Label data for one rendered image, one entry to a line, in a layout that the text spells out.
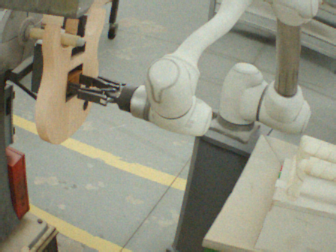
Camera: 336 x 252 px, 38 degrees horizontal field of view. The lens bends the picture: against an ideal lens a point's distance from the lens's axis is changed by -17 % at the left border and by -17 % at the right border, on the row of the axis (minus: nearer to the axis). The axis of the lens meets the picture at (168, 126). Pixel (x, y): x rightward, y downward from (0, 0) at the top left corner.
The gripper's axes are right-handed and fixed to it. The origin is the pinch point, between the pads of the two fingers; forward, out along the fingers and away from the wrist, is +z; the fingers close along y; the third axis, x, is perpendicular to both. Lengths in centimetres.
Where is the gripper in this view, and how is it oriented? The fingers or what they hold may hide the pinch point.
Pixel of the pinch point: (75, 82)
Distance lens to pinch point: 167.1
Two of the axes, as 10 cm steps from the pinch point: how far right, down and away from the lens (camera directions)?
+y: 3.6, -3.6, 8.6
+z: -9.2, -2.9, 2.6
